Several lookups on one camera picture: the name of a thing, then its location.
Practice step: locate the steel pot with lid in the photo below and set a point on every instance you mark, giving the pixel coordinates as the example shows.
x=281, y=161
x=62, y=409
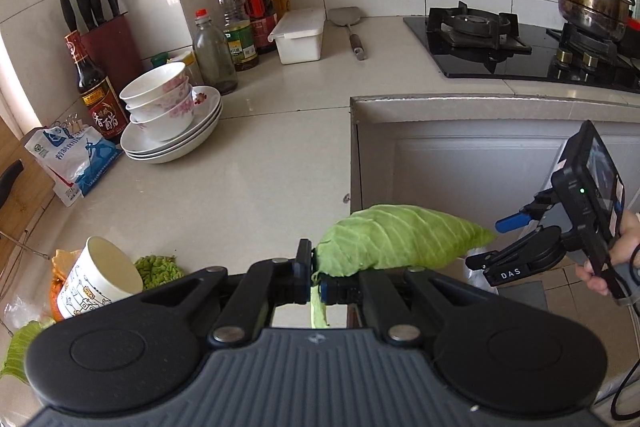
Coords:
x=590, y=2

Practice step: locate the white plastic box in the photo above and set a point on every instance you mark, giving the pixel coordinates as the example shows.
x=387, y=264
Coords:
x=297, y=37

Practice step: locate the large green cabbage leaf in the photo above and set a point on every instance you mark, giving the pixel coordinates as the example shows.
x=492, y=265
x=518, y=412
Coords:
x=400, y=237

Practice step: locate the dark red knife block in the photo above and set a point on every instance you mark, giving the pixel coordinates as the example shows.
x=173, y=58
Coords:
x=112, y=49

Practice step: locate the white plastic bag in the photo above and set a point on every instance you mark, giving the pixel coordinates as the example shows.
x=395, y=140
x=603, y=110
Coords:
x=481, y=281

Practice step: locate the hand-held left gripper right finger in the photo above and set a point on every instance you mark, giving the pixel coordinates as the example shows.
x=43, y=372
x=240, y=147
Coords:
x=324, y=293

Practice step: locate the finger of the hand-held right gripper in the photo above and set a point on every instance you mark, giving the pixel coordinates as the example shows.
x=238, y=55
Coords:
x=500, y=275
x=512, y=222

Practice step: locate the white plate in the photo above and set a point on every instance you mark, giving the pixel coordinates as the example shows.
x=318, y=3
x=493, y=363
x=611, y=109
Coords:
x=207, y=129
x=170, y=156
x=205, y=107

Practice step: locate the clear bottle with red cap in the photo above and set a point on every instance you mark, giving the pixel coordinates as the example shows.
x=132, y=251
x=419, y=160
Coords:
x=212, y=57

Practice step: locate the bamboo cutting board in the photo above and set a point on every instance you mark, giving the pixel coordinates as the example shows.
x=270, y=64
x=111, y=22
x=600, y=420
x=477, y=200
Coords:
x=22, y=217

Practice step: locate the printed paper cup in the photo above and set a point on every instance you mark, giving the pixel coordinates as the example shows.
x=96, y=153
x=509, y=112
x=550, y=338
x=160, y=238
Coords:
x=90, y=287

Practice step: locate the black gas stove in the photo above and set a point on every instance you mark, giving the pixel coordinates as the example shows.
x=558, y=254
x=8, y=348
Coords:
x=475, y=57

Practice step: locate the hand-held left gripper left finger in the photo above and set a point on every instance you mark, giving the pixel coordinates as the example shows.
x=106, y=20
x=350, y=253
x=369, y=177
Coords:
x=303, y=274

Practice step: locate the person's right hand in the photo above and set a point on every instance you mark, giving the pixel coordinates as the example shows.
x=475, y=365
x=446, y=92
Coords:
x=630, y=242

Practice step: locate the white and blue salt bag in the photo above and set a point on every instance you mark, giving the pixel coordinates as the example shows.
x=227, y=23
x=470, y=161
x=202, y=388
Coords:
x=70, y=162

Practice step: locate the metal spatula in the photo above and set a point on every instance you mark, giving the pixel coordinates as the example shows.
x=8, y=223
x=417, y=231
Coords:
x=345, y=17

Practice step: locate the small plastic jar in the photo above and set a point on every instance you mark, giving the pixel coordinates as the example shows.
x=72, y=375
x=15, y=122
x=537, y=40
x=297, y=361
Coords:
x=184, y=63

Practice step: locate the oil bottle with green label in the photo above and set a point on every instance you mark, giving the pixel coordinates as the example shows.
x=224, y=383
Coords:
x=237, y=32

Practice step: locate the dark vinegar bottle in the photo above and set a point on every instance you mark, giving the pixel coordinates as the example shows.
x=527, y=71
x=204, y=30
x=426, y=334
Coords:
x=95, y=92

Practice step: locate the binder clip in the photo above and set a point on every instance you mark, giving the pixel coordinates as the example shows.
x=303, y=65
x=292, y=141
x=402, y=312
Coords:
x=62, y=123
x=77, y=122

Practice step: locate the bottle with red label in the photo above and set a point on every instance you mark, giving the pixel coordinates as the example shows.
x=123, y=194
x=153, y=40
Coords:
x=257, y=2

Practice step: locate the crinkled green leaf scrap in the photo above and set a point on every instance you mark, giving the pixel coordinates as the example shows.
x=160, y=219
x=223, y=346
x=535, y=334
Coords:
x=157, y=269

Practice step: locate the steel sink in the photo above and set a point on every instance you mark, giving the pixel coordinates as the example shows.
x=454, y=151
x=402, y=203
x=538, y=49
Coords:
x=450, y=157

